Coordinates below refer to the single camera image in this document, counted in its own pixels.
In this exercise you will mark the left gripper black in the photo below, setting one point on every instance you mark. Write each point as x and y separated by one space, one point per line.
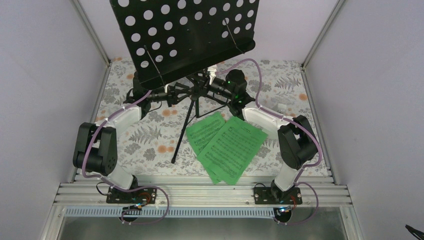
172 93

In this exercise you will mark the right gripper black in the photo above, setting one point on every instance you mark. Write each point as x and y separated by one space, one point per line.
202 86

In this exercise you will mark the black perforated music stand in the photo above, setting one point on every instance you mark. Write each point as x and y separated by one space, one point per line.
169 40

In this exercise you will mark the white metronome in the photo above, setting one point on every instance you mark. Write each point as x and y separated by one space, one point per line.
282 108

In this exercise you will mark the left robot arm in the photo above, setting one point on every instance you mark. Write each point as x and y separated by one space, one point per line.
96 148

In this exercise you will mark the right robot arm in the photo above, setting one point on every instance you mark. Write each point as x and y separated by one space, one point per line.
295 136

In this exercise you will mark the floral patterned table mat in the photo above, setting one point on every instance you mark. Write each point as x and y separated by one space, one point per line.
153 146

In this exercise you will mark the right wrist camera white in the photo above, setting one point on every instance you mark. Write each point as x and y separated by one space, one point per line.
211 71

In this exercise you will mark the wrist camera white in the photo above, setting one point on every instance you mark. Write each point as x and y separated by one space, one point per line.
211 71
168 88

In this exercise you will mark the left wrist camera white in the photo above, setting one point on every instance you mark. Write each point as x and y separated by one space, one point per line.
168 88

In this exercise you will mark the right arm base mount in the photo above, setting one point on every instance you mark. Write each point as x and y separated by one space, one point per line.
265 196

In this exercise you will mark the aluminium rail frame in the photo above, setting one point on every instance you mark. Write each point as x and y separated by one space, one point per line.
197 196

